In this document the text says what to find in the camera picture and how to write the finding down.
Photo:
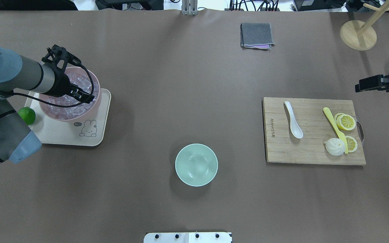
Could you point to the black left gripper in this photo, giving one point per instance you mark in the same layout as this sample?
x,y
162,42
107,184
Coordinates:
x,y
60,88

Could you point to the white ceramic spoon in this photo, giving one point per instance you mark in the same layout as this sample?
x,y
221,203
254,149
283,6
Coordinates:
x,y
294,127

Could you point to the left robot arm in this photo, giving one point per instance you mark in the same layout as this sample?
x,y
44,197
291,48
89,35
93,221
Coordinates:
x,y
17,140

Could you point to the clear ice cubes pile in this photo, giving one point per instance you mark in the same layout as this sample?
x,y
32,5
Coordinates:
x,y
81,79

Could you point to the mint green bowl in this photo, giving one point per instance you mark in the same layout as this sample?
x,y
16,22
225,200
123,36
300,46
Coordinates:
x,y
196,165

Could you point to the cream rabbit tray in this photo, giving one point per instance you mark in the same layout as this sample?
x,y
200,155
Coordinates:
x,y
84,131

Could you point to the upper lemon slice stack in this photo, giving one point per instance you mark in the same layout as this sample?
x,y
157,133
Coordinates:
x,y
345,122

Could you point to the yellow plastic knife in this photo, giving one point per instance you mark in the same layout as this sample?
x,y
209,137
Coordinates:
x,y
327,112

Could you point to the wooden mug tree stand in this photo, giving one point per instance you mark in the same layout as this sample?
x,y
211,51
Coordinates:
x,y
361,35

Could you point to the green lime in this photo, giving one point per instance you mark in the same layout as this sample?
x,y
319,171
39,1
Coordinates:
x,y
28,115

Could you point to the lower lemon slice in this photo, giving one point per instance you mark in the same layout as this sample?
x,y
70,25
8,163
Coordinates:
x,y
352,144

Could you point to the white steamed bun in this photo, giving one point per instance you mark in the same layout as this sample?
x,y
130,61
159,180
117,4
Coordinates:
x,y
335,146

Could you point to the wooden cutting board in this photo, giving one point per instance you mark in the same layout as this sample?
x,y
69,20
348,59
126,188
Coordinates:
x,y
282,147

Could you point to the grey folded cloth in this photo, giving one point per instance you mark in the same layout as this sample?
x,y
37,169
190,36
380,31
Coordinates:
x,y
256,36

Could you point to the metal cutting board handle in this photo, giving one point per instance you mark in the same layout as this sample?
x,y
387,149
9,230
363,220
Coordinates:
x,y
360,131

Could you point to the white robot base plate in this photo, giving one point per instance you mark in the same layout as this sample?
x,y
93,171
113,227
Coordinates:
x,y
189,237

